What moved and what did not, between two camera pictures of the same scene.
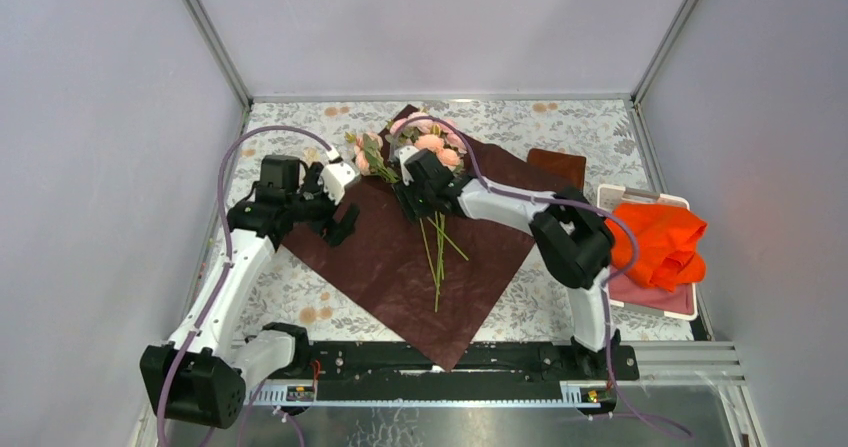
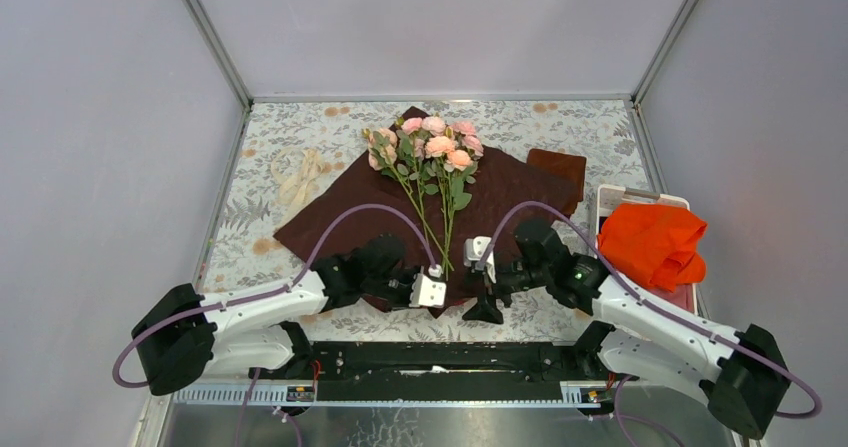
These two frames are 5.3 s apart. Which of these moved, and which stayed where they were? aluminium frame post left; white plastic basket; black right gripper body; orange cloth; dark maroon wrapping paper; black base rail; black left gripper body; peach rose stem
Moved: black right gripper body; peach rose stem; dark maroon wrapping paper; black left gripper body
Stayed: black base rail; white plastic basket; aluminium frame post left; orange cloth
